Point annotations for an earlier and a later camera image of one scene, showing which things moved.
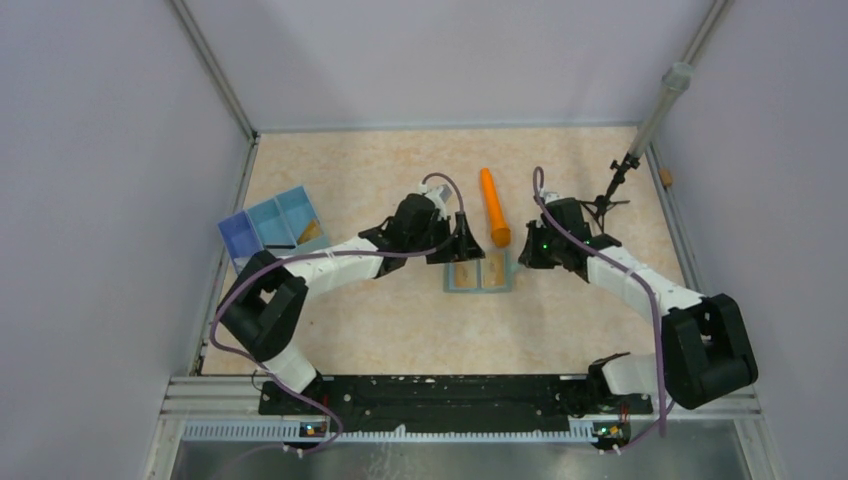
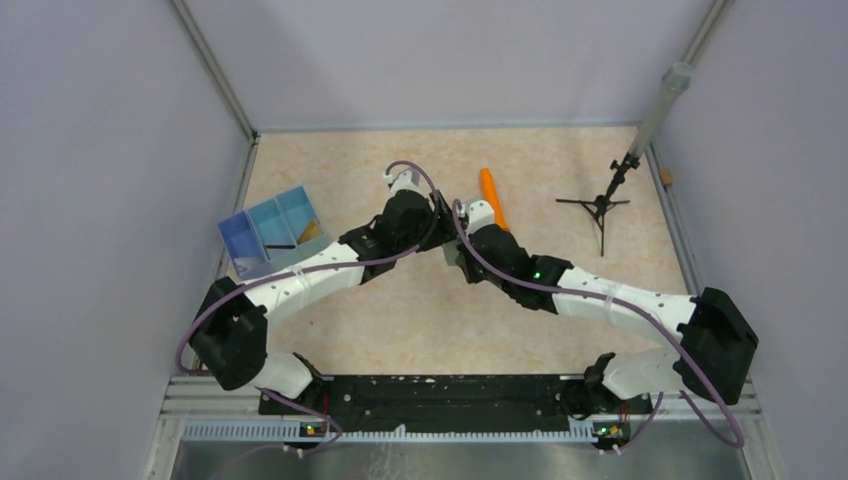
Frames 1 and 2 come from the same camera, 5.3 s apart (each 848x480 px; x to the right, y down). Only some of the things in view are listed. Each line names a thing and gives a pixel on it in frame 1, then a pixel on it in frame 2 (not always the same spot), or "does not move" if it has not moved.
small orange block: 667,178 does not move
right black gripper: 530,257 -> 470,275
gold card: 311,232 does not move
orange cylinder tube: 500,230 does not move
